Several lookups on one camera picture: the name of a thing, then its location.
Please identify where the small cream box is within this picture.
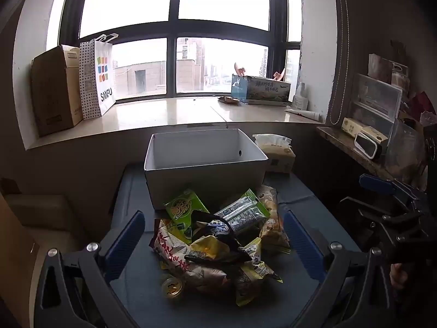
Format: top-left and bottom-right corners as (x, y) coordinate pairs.
(341, 117), (364, 139)

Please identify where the wooden shelf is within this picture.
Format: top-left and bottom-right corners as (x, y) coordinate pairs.
(316, 126), (397, 180)

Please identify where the white red snack packet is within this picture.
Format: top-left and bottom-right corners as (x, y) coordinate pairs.
(149, 219), (228, 288)

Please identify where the polka dot shopping bag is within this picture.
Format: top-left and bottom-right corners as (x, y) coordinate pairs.
(79, 33), (119, 120)

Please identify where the beige tissue pack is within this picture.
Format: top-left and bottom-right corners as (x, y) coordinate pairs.
(253, 134), (296, 174)

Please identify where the gold lid jelly cup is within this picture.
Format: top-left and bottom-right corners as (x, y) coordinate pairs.
(161, 275), (187, 299)

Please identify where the small beige snack packet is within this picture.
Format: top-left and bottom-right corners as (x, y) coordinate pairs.
(256, 185), (279, 220)

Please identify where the clear plastic case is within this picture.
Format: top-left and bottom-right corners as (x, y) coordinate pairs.
(350, 73), (403, 122)

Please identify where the window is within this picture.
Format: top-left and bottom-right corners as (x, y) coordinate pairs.
(60, 0), (303, 102)

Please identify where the yellow green snack packet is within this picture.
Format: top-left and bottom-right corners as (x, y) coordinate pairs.
(234, 237), (283, 307)

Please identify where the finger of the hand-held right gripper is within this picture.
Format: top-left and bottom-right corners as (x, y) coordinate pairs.
(358, 174), (422, 207)
(339, 196), (405, 241)

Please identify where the beaded blind cord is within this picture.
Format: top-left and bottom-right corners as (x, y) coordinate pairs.
(329, 0), (346, 126)

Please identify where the black chip bag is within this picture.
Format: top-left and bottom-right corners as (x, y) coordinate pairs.
(184, 210), (252, 263)

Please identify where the large brown cardboard sheet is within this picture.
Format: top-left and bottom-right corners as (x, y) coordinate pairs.
(0, 191), (40, 315)

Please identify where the beige chip bag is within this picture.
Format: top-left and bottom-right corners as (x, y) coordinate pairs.
(259, 216), (291, 254)

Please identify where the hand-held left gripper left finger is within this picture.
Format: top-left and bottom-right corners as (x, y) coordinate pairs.
(34, 210), (147, 328)

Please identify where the white storage box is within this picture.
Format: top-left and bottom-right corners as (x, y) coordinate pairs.
(144, 129), (269, 210)

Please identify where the white desk clock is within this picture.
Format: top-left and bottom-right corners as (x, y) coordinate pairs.
(354, 131), (383, 160)

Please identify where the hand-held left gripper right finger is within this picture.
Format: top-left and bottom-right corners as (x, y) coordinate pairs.
(283, 210), (397, 328)

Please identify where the blue printed box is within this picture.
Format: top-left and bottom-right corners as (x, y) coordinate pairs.
(231, 74), (292, 106)

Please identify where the stone windowsill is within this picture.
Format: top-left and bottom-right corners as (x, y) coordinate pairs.
(25, 96), (325, 150)

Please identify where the green seaweed packet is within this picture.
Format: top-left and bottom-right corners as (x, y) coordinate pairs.
(215, 189), (270, 235)

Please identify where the white bottle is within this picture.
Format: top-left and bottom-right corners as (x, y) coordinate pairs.
(292, 82), (309, 110)

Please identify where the brown cardboard box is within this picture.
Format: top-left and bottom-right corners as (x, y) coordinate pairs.
(32, 45), (84, 137)

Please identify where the white tube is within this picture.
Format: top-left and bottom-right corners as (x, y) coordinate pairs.
(285, 108), (323, 121)

